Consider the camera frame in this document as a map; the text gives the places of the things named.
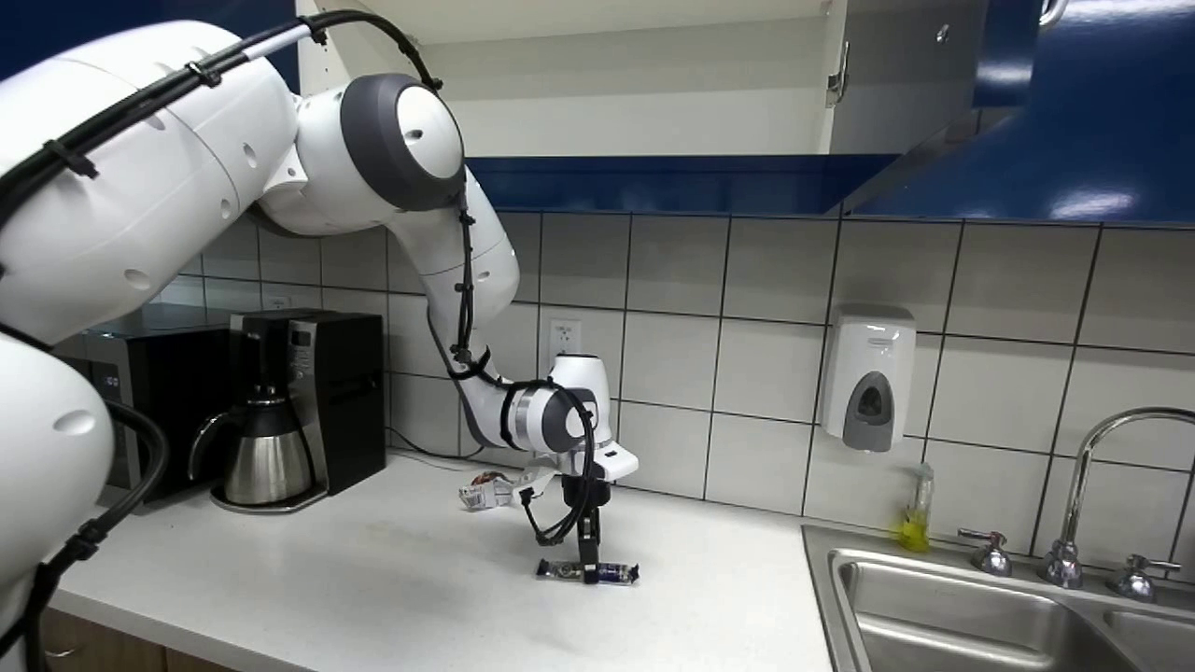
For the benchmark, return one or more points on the chrome gooseneck faucet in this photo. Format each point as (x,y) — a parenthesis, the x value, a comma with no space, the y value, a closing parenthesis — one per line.
(1084,486)

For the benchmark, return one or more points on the steel coffee carafe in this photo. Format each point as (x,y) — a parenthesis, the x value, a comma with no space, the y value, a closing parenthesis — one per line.
(267,464)

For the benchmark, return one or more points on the blue cabinet door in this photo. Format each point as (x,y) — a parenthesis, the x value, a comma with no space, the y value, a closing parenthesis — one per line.
(48,32)
(920,63)

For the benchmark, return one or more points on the yellow dish soap bottle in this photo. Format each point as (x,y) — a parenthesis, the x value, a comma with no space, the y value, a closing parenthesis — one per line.
(912,525)

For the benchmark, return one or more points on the wooden base cabinet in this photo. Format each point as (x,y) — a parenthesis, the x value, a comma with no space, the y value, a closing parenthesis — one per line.
(125,653)

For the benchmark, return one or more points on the white wall outlet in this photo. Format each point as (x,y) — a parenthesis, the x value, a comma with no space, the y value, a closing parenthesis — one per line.
(560,334)

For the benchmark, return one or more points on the white wall soap dispenser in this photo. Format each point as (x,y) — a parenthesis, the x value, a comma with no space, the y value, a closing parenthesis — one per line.
(869,378)

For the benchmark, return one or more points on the dark blue granola bar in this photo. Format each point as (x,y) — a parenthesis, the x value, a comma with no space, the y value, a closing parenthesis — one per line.
(617,573)

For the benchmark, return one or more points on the stainless steel sink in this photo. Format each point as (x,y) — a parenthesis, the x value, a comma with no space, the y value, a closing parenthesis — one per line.
(982,619)

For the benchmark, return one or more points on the small crumpled snack packet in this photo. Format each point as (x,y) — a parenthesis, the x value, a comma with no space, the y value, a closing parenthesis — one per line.
(481,496)

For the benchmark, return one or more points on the black steel microwave oven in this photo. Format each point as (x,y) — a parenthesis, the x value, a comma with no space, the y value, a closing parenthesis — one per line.
(181,413)

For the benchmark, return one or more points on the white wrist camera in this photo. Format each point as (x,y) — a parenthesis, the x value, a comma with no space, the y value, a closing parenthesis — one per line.
(617,464)

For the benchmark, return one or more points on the black coffee maker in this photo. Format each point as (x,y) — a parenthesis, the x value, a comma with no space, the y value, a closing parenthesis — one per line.
(339,388)

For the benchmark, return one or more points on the metal cabinet hinge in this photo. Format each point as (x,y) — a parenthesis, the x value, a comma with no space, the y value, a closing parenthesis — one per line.
(842,78)

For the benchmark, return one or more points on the closed blue wall cabinet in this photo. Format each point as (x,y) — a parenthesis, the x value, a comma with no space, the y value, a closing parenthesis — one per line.
(1121,114)

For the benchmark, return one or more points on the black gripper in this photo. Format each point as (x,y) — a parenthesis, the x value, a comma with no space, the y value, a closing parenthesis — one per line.
(583,496)

